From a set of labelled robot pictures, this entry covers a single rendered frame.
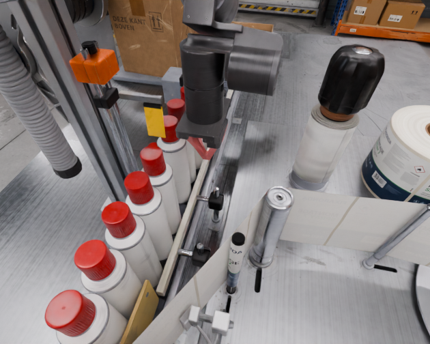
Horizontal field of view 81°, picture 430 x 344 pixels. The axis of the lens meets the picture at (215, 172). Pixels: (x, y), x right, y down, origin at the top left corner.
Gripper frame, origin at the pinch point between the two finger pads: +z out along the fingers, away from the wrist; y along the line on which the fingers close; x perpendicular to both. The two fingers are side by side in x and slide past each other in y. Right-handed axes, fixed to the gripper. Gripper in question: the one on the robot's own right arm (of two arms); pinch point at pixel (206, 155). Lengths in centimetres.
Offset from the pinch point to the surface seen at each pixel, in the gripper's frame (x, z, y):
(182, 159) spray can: 4.1, 0.3, -1.7
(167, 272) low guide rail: 2.2, 9.9, -18.5
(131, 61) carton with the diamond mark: 44, 12, 56
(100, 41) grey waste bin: 164, 70, 203
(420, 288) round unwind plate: -39.5, 12.2, -10.8
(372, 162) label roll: -34.3, 8.3, 14.1
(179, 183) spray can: 5.1, 6.4, -2.7
